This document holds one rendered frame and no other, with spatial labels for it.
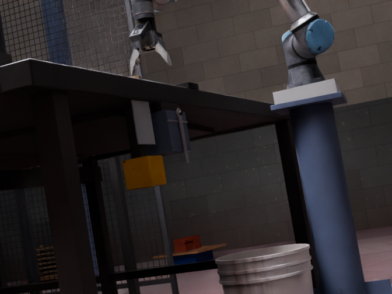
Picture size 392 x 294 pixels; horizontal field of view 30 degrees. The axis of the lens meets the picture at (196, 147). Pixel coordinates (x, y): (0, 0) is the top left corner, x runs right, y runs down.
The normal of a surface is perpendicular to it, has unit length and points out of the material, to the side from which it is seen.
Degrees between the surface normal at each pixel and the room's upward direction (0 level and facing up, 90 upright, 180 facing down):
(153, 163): 90
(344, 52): 90
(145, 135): 90
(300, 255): 93
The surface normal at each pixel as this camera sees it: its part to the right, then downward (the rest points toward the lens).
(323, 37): 0.37, -0.01
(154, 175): 0.90, -0.18
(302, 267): 0.69, -0.11
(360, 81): -0.27, -0.03
